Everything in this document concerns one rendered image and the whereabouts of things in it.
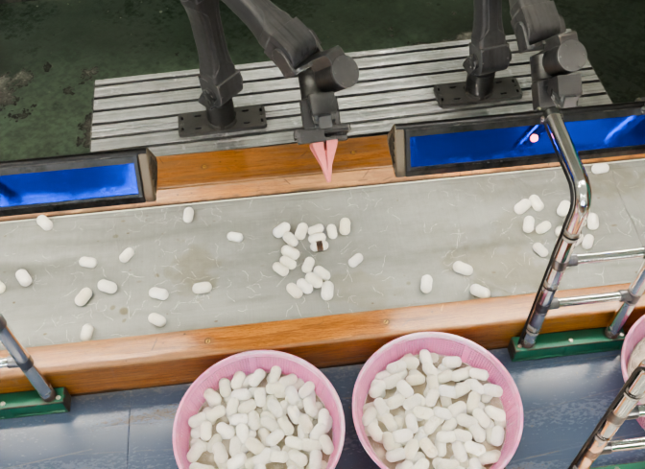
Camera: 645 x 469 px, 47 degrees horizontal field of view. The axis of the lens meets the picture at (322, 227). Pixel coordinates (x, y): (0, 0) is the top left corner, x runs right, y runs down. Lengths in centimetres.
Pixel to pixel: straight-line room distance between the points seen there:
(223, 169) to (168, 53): 158
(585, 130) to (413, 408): 51
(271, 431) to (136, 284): 38
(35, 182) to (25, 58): 209
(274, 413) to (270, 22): 67
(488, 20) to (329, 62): 48
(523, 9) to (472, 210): 39
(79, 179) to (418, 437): 65
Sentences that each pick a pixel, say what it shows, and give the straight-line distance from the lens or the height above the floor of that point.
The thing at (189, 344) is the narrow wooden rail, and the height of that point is 76.
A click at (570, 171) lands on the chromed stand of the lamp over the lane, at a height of 112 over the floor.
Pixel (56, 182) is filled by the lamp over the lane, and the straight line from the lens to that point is 112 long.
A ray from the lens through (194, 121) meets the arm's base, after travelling 174.
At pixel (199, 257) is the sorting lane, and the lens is 141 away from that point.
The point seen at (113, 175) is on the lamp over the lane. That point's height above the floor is 109.
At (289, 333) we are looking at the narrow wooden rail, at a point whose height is 76.
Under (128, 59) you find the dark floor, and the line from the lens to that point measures 305.
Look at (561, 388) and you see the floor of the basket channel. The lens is 137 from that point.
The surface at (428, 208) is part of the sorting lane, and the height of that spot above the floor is 74.
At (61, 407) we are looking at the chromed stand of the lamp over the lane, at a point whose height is 69.
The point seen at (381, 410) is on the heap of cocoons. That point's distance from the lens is 123.
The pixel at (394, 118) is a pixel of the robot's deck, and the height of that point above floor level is 66.
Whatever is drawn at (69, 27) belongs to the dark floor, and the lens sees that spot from 329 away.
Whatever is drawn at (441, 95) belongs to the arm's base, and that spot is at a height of 68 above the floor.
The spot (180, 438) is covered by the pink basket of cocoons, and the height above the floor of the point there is 75.
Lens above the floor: 187
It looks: 52 degrees down
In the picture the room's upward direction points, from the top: 2 degrees counter-clockwise
